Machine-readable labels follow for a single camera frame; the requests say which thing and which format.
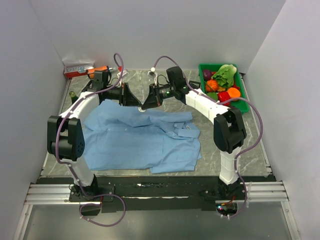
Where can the green toy bell pepper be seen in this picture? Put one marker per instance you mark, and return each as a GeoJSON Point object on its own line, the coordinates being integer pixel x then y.
{"type": "Point", "coordinates": [213, 95]}

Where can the black clear display box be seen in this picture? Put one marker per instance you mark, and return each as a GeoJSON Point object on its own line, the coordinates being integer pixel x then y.
{"type": "Point", "coordinates": [194, 84]}

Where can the red white carton box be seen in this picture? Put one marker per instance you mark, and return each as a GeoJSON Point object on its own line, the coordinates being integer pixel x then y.
{"type": "Point", "coordinates": [72, 70]}

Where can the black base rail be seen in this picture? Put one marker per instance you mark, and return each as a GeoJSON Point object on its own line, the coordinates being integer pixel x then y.
{"type": "Point", "coordinates": [151, 193]}

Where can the red toy bell pepper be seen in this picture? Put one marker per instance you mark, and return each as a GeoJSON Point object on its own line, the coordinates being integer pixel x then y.
{"type": "Point", "coordinates": [223, 96]}

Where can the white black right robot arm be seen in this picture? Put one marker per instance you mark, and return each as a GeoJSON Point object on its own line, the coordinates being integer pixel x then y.
{"type": "Point", "coordinates": [229, 131]}

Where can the orange black tube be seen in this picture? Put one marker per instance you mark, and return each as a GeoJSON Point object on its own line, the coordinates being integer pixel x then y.
{"type": "Point", "coordinates": [91, 71]}

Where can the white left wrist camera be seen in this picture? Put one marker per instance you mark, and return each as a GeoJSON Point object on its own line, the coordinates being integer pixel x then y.
{"type": "Point", "coordinates": [122, 72]}

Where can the green toy lettuce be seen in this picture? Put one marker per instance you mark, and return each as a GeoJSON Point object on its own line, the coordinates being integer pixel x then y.
{"type": "Point", "coordinates": [225, 75]}

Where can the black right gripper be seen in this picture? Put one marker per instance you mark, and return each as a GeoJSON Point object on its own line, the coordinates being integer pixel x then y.
{"type": "Point", "coordinates": [153, 100]}

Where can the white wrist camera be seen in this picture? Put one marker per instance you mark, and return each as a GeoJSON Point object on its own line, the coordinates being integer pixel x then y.
{"type": "Point", "coordinates": [152, 73]}
{"type": "Point", "coordinates": [122, 72]}

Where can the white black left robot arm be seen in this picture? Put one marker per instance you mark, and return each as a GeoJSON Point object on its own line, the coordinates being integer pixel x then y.
{"type": "Point", "coordinates": [65, 138]}

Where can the green glass bottle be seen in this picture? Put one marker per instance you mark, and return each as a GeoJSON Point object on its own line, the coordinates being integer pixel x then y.
{"type": "Point", "coordinates": [73, 97]}

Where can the orange toy carrot slice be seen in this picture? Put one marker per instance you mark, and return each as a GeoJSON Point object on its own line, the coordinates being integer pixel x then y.
{"type": "Point", "coordinates": [234, 92]}

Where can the orange toy pumpkin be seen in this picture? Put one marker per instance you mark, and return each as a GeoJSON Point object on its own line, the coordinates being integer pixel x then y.
{"type": "Point", "coordinates": [211, 86]}

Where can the green plastic tray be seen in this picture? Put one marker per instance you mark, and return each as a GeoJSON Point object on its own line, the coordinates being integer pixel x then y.
{"type": "Point", "coordinates": [237, 83]}

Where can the purple toy onion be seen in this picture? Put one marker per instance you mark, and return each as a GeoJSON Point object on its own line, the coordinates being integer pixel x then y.
{"type": "Point", "coordinates": [207, 74]}

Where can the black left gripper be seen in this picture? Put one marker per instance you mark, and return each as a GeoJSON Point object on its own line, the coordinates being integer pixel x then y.
{"type": "Point", "coordinates": [128, 98]}

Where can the yellow toy corn piece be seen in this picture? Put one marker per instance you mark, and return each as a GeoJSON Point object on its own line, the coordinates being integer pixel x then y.
{"type": "Point", "coordinates": [221, 89]}

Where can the light blue shirt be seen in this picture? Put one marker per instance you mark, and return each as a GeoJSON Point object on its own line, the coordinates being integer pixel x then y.
{"type": "Point", "coordinates": [123, 138]}

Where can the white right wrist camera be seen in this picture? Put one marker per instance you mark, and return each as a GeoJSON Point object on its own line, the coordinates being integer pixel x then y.
{"type": "Point", "coordinates": [152, 73]}

